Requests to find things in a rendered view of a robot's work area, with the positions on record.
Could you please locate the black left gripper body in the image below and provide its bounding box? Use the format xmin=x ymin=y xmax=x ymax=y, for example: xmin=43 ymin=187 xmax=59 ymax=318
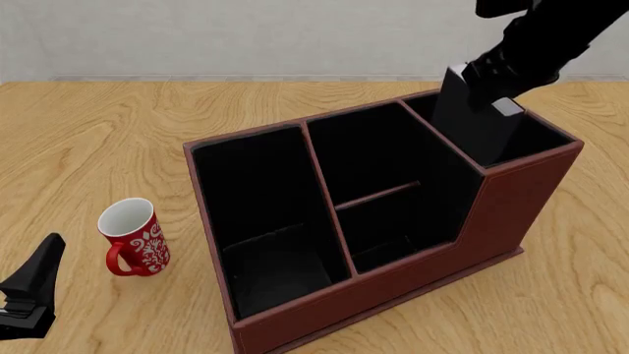
xmin=0 ymin=294 xmax=57 ymax=341

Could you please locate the red mug with white pattern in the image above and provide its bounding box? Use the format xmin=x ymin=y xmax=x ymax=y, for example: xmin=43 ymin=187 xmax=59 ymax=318
xmin=96 ymin=198 xmax=172 ymax=277

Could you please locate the black book with white pages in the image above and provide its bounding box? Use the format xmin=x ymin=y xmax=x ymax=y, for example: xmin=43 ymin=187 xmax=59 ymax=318
xmin=430 ymin=63 xmax=526 ymax=168

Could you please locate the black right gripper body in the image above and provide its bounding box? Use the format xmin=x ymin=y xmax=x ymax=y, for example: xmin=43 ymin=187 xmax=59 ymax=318
xmin=460 ymin=45 xmax=592 ymax=101

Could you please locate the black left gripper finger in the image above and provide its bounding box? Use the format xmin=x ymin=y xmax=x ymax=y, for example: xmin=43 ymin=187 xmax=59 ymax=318
xmin=0 ymin=232 xmax=67 ymax=312

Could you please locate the red-brown desk caddy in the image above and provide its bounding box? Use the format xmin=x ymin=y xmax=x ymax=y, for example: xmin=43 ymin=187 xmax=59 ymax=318
xmin=182 ymin=88 xmax=586 ymax=354

